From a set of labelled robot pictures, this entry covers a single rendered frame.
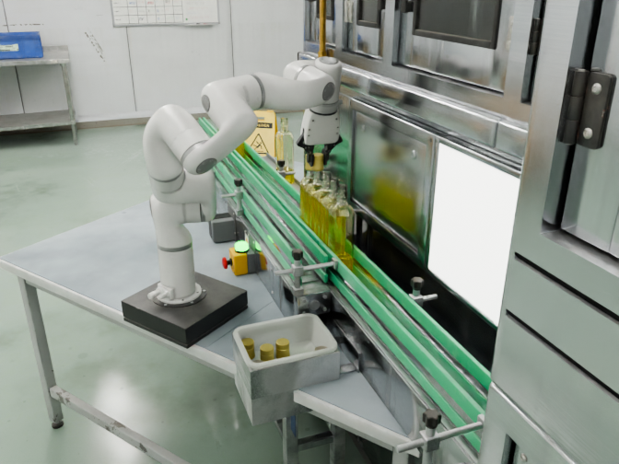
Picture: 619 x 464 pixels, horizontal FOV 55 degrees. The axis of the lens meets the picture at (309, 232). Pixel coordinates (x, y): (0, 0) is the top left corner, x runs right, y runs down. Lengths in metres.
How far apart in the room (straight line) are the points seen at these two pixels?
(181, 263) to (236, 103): 0.52
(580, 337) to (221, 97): 0.96
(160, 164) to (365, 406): 0.72
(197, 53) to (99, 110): 1.32
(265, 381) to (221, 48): 6.31
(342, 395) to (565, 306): 0.92
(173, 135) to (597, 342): 1.01
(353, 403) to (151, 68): 6.28
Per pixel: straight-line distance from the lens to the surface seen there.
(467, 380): 1.24
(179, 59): 7.38
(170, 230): 1.59
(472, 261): 1.30
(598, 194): 0.55
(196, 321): 1.59
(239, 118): 1.29
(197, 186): 1.47
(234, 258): 1.89
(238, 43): 7.50
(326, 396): 1.42
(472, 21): 1.33
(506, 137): 1.17
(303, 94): 1.42
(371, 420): 1.37
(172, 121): 1.35
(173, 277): 1.65
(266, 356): 1.46
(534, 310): 0.60
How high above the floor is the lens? 1.65
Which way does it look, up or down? 24 degrees down
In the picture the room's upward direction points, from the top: straight up
